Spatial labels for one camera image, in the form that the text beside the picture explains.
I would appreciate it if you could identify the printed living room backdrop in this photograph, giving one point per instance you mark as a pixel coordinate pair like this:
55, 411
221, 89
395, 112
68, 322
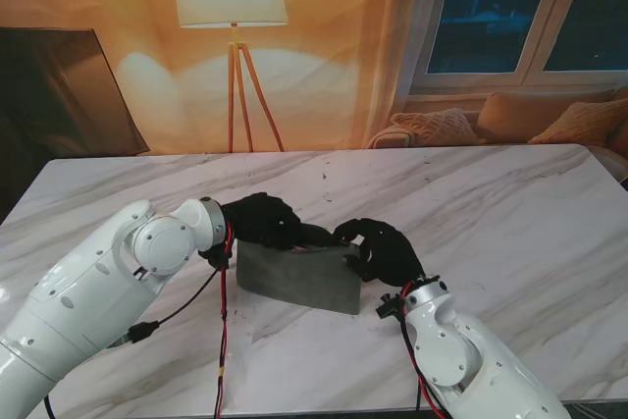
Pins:
319, 70

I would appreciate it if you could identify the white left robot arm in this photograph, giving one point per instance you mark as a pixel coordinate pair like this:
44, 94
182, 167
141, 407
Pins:
98, 291

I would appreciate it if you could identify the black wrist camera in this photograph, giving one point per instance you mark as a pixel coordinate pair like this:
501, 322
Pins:
216, 257
390, 308

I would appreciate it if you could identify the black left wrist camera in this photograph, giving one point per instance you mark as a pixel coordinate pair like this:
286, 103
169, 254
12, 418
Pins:
216, 257

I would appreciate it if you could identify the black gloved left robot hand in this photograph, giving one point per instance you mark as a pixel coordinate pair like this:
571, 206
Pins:
265, 223

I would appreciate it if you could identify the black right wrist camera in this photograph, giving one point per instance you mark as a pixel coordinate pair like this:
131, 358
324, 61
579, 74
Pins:
390, 308

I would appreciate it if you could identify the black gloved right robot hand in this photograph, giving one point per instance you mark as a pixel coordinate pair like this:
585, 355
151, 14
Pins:
387, 252

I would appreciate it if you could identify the grey suede zip pouch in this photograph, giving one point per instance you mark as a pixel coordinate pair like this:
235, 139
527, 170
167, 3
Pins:
299, 277

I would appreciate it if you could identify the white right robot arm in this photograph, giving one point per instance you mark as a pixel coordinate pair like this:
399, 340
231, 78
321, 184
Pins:
466, 340

